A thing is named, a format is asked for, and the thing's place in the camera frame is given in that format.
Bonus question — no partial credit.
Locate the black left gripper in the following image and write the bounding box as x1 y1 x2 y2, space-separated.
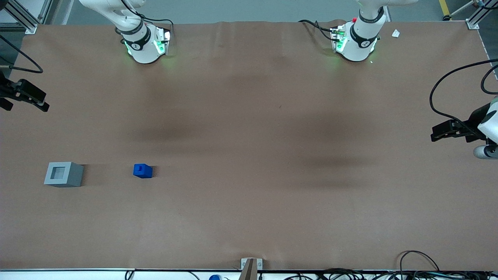
430 103 487 143

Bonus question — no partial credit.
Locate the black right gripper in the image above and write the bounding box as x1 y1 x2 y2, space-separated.
0 79 50 113

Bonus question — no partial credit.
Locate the blue plastic insert part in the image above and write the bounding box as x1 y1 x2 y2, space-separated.
133 163 153 179

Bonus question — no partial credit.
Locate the gray square base block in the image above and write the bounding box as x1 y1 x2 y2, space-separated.
44 162 84 188

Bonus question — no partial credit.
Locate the grey rod with black foot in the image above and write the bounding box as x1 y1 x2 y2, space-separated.
443 0 480 21

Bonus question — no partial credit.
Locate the brown paper table cover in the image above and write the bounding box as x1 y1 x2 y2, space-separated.
0 19 498 271

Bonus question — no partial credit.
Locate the long black left wrist cable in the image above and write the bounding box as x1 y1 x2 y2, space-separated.
429 58 498 131

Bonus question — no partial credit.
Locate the short black left wrist cable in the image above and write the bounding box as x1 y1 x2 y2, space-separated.
480 64 498 95

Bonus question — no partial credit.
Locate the aluminium frame post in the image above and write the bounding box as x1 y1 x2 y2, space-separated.
0 0 38 35
466 0 498 30

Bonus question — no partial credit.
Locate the black looped cable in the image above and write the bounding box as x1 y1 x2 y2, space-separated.
399 250 441 273

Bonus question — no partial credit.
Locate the black left arm base cable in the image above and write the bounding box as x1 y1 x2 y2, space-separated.
298 19 336 42

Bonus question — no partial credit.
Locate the tangled black cable bundle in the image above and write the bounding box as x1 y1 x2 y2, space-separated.
283 268 498 280

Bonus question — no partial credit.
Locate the grey metal camera bracket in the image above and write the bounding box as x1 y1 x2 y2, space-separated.
240 257 263 280

